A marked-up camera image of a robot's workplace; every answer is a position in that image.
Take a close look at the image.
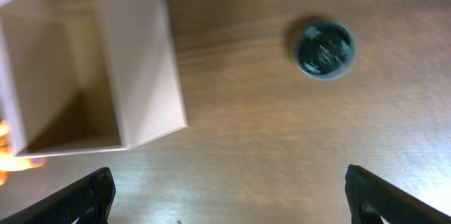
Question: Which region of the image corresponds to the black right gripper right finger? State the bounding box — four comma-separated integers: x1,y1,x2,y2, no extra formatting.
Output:
345,165,450,224

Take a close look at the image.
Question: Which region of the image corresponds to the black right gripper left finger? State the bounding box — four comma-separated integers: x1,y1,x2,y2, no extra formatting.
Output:
1,167,116,224

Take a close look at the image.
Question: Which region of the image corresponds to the yellow rubber toy animal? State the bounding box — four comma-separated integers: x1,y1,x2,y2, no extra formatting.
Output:
0,120,46,185

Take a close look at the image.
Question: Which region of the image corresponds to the black round tin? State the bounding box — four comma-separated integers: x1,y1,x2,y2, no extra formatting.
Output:
292,20,356,81

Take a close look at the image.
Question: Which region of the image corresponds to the white square cardboard box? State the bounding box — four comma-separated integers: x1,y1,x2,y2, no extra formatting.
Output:
1,0,187,157

